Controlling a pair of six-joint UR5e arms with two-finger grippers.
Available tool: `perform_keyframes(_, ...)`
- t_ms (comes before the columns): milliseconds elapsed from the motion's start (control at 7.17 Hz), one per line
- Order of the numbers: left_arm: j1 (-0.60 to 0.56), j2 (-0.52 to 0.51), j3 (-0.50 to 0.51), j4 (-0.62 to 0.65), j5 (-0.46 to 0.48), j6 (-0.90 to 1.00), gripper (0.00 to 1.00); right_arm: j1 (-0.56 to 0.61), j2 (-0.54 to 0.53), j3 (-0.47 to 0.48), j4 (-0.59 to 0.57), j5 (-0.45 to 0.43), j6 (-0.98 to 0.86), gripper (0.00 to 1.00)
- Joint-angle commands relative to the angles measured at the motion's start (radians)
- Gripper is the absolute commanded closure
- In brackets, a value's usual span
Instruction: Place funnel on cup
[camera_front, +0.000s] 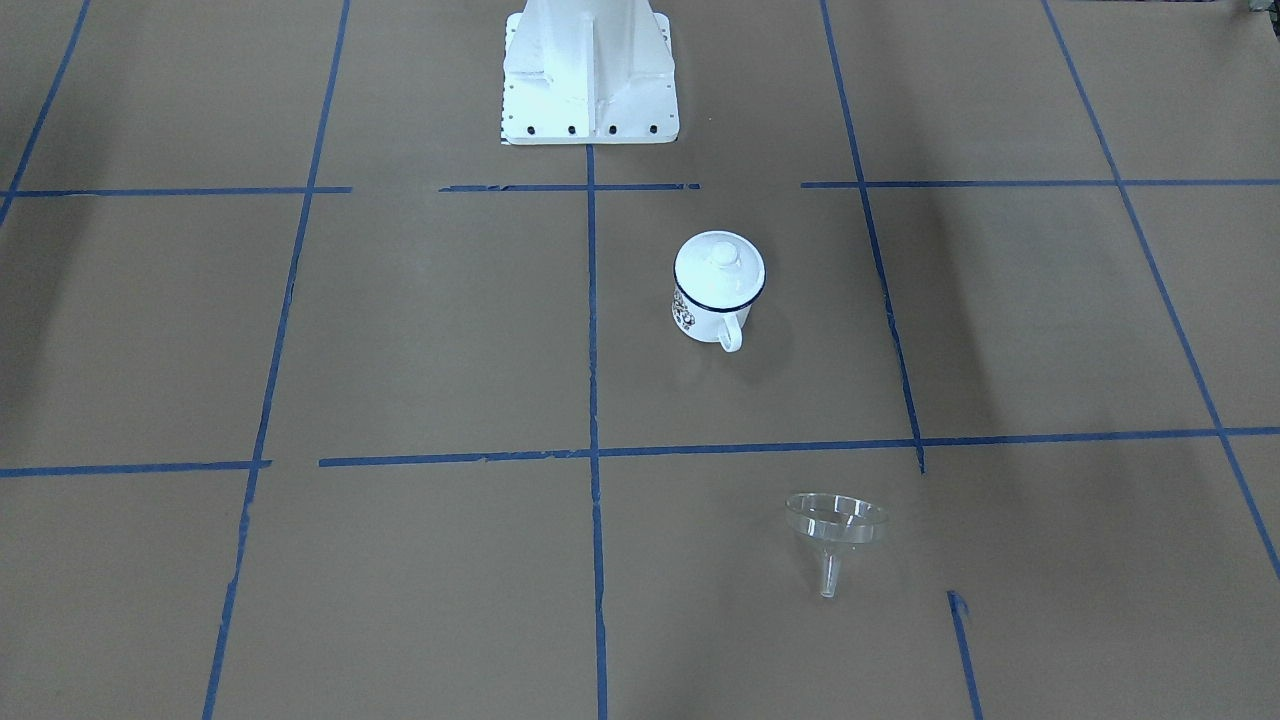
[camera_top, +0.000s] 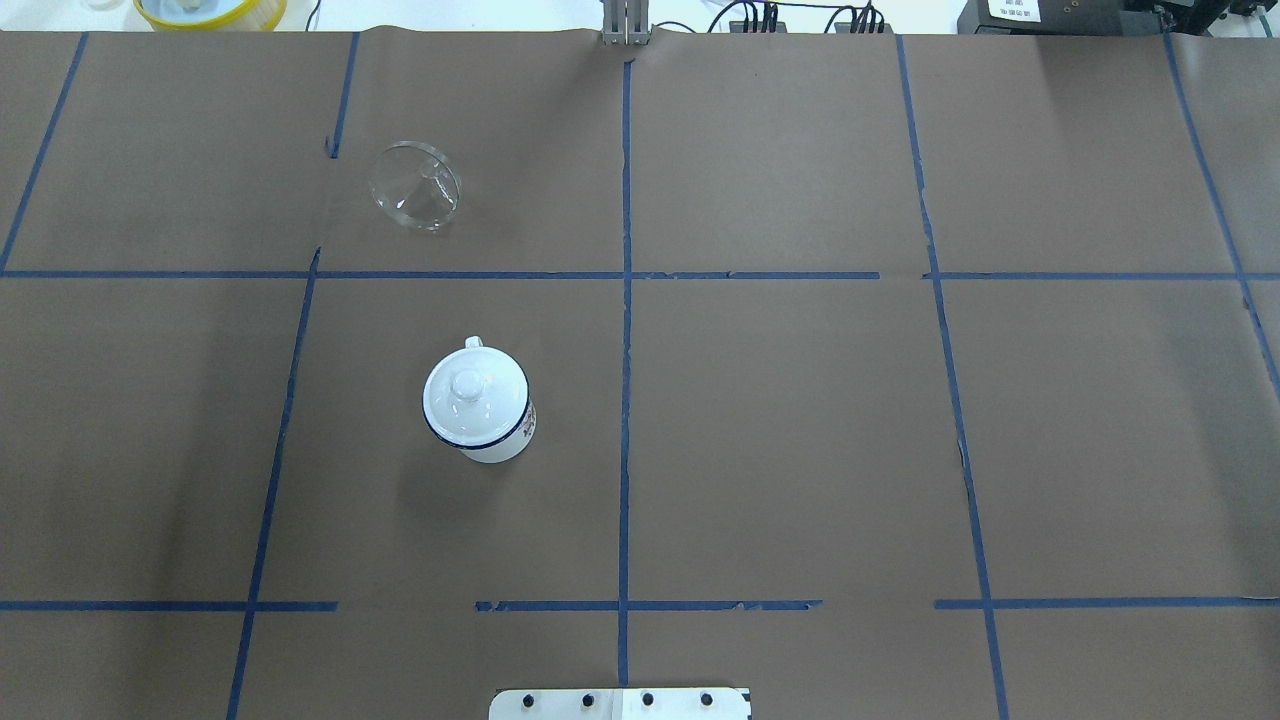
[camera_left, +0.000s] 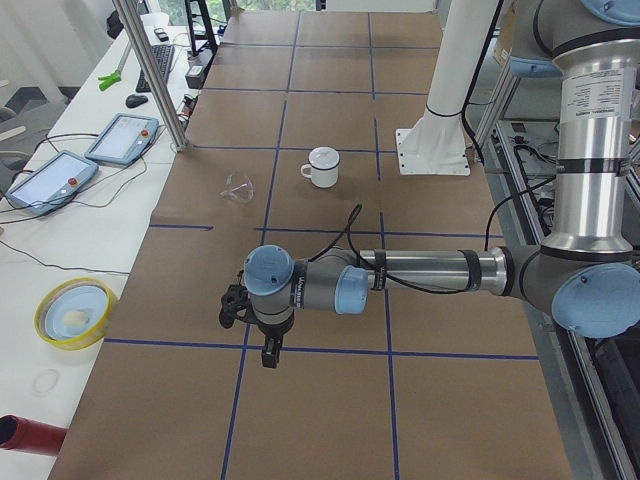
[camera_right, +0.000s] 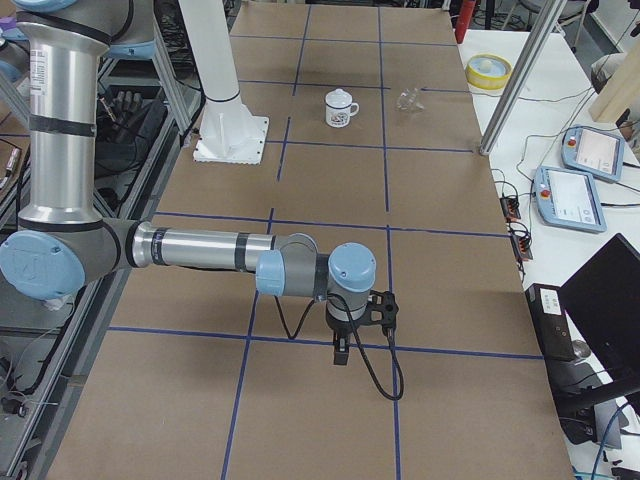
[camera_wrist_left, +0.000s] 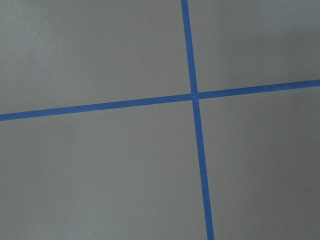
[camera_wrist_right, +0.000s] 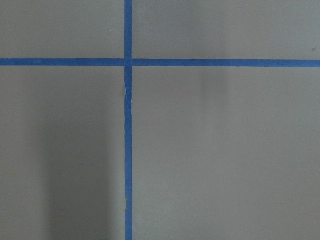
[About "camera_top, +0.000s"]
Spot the white enamel mug lid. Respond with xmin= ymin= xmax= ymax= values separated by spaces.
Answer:
xmin=422 ymin=346 xmax=530 ymax=448

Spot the clear glass funnel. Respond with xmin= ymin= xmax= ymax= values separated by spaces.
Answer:
xmin=367 ymin=140 xmax=462 ymax=232

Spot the white enamel mug blue rim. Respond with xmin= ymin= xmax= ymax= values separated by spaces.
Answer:
xmin=422 ymin=336 xmax=538 ymax=464

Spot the brown paper table cover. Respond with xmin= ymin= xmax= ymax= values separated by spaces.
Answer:
xmin=3 ymin=27 xmax=1277 ymax=719

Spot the black power strip left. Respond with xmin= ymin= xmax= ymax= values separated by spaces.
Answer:
xmin=716 ymin=1 xmax=785 ymax=35

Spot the black device with label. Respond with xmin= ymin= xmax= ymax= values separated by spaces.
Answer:
xmin=956 ymin=1 xmax=1178 ymax=37

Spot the yellow rimmed round container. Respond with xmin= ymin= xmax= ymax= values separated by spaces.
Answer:
xmin=132 ymin=1 xmax=289 ymax=32

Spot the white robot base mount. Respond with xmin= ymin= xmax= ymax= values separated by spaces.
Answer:
xmin=488 ymin=687 xmax=753 ymax=719

